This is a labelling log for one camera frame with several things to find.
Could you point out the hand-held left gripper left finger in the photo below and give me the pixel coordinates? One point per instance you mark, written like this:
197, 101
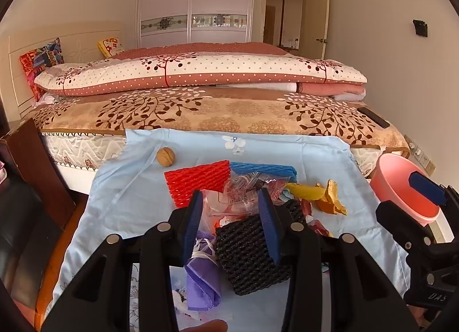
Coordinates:
192, 224

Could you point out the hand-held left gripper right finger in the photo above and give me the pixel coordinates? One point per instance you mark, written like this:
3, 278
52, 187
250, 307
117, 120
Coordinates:
270, 231

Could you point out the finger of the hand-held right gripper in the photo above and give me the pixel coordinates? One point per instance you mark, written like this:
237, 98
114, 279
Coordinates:
426, 188
401, 224

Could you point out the pink plastic bucket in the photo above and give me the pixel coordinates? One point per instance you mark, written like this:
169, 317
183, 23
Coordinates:
391, 181

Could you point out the black foam fruit net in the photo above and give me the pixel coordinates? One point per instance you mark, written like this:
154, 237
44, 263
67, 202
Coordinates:
244, 256

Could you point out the red foam fruit net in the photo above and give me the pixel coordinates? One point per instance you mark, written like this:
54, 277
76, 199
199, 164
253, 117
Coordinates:
193, 181

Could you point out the clear plastic wrapper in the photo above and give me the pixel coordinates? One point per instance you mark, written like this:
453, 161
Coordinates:
244, 192

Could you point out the yellow foam fruit net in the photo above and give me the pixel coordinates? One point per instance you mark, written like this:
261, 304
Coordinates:
304, 191

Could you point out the purple face mask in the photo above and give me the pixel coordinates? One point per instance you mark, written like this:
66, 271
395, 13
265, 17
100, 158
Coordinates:
200, 281

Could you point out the blue foam fruit net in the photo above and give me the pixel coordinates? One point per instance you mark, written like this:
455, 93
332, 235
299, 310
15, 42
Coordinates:
261, 169

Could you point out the person's left hand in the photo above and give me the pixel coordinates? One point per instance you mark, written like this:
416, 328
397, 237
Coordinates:
208, 326

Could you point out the red candy wrapper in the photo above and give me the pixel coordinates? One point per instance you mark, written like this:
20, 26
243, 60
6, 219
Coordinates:
317, 226

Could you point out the light blue floral cloth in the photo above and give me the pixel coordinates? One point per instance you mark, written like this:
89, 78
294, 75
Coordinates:
125, 203

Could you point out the orange peel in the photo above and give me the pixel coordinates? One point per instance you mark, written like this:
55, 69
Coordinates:
333, 199

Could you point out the walnut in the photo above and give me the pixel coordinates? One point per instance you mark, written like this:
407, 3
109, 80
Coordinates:
166, 156

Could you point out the black smartphone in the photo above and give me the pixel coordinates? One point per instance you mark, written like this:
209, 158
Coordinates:
374, 117

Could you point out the beige leaf print blanket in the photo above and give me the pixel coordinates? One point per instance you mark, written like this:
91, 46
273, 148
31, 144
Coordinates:
215, 113

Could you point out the pink folded blanket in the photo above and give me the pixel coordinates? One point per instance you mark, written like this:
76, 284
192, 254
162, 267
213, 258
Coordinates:
330, 89

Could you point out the folded tree print quilt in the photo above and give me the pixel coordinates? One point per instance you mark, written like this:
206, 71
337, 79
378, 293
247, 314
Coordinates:
215, 66

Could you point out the dark brown wooden chair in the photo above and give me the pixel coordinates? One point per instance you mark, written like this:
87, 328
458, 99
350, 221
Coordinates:
36, 167

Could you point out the black leather seat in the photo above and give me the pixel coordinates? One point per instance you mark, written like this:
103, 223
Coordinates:
25, 238

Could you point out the yellow floral pillow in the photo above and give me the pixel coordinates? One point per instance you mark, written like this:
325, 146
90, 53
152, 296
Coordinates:
109, 47

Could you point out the beige room door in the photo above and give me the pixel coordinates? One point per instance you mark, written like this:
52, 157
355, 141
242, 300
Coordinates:
317, 13

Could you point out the beige bed headboard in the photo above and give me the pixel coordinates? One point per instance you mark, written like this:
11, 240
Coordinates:
82, 41

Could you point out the colourful patchwork pillow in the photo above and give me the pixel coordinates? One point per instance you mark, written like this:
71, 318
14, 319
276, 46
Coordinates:
39, 59

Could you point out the beige wall plate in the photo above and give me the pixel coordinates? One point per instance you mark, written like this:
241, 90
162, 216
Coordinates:
408, 140
432, 169

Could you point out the white wall socket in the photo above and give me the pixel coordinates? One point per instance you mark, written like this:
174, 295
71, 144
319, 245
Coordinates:
424, 163

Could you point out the black wall bracket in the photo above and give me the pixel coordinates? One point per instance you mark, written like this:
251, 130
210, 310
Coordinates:
420, 28

